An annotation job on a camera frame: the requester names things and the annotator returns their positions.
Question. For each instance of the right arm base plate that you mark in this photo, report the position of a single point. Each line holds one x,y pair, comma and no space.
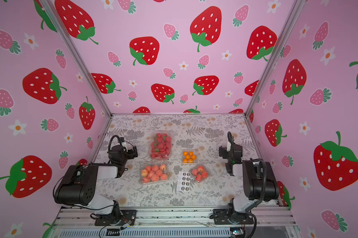
229,217

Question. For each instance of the clear strawberry box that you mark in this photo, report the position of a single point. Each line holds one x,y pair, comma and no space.
160,145

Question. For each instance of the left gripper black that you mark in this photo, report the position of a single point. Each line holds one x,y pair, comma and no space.
131,151

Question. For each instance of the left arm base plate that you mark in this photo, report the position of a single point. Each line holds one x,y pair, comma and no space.
116,218

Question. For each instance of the clear orange kumquat box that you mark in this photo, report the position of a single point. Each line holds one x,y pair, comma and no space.
189,156

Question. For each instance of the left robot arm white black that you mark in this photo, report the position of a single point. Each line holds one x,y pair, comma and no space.
77,188

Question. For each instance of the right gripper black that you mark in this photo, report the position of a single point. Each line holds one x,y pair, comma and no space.
223,151

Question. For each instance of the clear large peach box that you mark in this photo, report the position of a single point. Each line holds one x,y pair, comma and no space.
154,172

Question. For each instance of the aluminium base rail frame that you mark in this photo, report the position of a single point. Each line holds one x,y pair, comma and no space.
178,222

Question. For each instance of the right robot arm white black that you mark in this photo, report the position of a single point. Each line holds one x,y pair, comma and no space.
259,182

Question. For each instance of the clear small peach box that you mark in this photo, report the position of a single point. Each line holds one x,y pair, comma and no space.
199,173

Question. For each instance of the white sticker sheet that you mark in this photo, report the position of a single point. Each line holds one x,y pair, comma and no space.
184,181

